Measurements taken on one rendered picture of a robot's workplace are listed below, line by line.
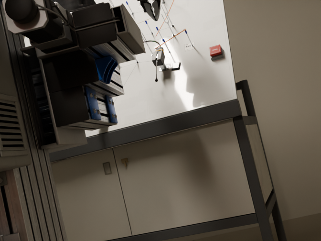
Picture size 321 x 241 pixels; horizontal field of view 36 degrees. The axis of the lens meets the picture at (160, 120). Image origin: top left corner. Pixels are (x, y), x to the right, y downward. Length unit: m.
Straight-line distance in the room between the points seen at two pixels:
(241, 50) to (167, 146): 2.03
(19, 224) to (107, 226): 1.14
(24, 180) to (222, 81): 1.15
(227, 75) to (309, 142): 1.99
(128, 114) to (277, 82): 2.03
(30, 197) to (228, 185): 1.07
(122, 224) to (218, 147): 0.55
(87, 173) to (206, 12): 0.96
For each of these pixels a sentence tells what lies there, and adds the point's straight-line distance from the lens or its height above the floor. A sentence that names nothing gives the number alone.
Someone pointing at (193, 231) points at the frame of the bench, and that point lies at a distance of 2.11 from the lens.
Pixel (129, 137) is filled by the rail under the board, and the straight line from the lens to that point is 2.10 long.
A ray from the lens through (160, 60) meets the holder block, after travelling 2.17.
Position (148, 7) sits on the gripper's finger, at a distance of 2.15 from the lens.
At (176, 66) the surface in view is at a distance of 2.22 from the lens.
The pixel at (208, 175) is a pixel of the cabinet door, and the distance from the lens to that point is 2.06.
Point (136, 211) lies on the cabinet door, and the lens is 2.17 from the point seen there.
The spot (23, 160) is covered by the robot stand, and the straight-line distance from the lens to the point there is 1.06.
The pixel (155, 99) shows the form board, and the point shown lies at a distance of 2.14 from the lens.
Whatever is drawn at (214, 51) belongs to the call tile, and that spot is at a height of 1.10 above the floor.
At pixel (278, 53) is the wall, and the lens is 4.01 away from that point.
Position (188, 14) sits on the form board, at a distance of 2.47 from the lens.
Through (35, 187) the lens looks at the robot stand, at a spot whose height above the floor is 0.71.
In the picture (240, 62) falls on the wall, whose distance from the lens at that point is 3.97.
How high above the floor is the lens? 0.72
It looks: 4 degrees up
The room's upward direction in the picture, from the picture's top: 13 degrees counter-clockwise
